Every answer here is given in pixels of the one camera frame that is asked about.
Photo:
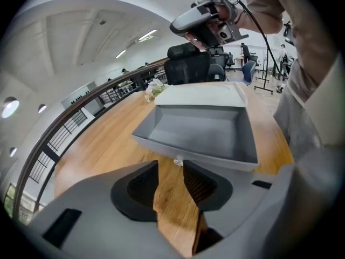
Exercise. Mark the round wall light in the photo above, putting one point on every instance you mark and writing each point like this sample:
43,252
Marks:
42,108
13,152
10,108

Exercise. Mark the pale artificial flowers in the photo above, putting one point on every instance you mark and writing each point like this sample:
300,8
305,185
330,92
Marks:
155,88

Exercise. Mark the white box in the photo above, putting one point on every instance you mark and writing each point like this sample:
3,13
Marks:
199,94

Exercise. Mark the person's right forearm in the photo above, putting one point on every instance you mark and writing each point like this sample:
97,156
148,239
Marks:
262,9

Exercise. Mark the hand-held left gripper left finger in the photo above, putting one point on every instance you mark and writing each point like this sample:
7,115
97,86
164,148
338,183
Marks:
136,187

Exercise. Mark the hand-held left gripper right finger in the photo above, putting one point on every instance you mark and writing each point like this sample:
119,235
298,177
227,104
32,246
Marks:
207,190

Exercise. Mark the black mesh office chair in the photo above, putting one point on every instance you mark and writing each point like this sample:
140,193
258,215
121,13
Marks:
186,66

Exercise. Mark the person's torso in beige shirt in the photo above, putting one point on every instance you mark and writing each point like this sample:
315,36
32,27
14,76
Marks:
304,90

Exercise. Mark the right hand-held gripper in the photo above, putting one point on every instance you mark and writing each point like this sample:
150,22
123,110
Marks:
188,19

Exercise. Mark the blue chair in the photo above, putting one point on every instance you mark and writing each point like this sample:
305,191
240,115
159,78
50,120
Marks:
249,70

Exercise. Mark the person's right hand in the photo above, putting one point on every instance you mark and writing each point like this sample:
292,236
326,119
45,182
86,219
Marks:
222,13

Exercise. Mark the dark wooden railing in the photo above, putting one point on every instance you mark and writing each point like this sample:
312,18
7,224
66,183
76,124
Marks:
67,109

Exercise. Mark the long ceiling light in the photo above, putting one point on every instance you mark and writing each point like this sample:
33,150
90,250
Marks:
147,34
120,54

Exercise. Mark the black metal stand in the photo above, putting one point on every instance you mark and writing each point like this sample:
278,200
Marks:
265,82

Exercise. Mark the grey drawer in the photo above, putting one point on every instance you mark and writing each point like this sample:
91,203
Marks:
199,133

